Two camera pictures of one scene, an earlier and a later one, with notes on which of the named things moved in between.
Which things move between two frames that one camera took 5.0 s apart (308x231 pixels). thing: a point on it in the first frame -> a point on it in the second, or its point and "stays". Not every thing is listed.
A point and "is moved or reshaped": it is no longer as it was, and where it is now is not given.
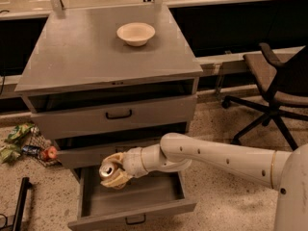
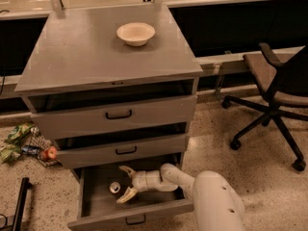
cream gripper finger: (119, 181) -> (130, 192)
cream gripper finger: (117, 157) -> (129, 171)
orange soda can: (108, 171) is moved or reshaped
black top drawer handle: (120, 116) stays
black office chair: (285, 85) stays
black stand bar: (20, 204) stays
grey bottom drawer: (102, 207) stays
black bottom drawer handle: (136, 223) stays
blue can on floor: (31, 149) stays
